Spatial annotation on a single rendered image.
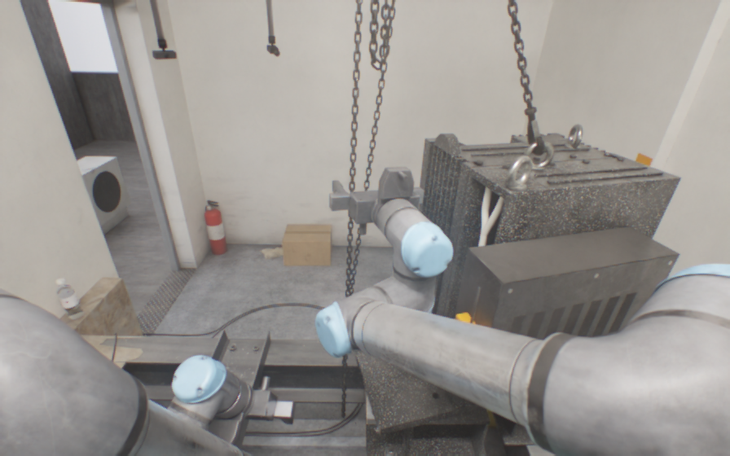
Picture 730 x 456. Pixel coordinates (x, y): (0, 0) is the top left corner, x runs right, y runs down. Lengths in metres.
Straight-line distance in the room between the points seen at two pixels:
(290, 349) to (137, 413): 1.34
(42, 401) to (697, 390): 0.42
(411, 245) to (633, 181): 0.64
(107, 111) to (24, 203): 6.18
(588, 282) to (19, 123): 2.10
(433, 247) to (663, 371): 0.32
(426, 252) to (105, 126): 7.93
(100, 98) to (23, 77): 6.03
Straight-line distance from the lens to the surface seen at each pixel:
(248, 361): 1.67
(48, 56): 7.88
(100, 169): 4.46
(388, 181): 0.63
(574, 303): 0.90
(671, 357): 0.32
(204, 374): 0.68
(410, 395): 1.25
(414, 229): 0.56
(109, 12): 3.01
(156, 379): 2.02
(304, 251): 3.24
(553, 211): 0.90
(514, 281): 0.74
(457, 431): 1.48
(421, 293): 0.61
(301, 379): 1.81
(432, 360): 0.40
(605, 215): 1.03
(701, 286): 0.41
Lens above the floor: 1.89
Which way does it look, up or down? 29 degrees down
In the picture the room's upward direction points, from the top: 2 degrees clockwise
